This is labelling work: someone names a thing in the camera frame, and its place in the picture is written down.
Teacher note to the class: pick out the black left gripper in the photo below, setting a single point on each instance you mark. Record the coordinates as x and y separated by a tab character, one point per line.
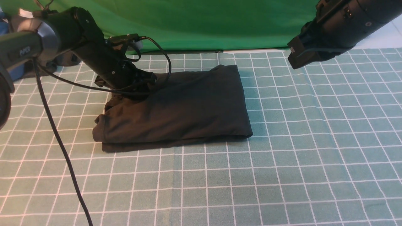
113	70

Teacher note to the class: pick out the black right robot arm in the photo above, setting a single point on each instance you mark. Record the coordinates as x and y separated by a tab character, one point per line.
380	13

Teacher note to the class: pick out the blue garment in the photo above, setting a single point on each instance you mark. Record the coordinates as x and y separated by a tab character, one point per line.
4	26

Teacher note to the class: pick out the crumpled dark gray shirt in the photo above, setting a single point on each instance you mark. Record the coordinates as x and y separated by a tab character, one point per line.
64	60

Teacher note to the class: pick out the green backdrop cloth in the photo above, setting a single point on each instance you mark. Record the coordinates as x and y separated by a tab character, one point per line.
200	24

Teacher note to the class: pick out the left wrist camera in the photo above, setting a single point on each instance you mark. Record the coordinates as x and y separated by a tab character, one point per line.
124	43

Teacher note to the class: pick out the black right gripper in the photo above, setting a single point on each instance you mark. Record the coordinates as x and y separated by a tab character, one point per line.
337	27

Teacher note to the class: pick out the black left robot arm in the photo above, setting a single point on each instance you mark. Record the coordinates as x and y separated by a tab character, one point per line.
50	34

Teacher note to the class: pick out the dark gray long-sleeve top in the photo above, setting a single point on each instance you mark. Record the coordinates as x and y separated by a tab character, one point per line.
193	107

